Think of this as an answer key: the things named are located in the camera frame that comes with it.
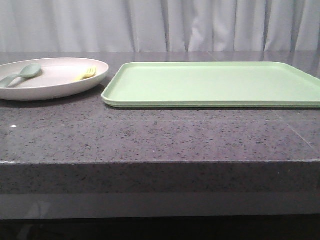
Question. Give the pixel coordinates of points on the yellow plastic fork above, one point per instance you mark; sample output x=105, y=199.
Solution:
x=90, y=72

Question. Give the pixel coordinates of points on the beige round plate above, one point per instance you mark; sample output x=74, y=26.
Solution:
x=56, y=79

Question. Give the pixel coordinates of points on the light green serving tray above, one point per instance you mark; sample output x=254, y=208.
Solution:
x=212, y=84

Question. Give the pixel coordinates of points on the sage green spoon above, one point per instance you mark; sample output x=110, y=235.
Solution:
x=27, y=72

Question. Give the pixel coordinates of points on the white pleated curtain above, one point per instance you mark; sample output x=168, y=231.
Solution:
x=159, y=25

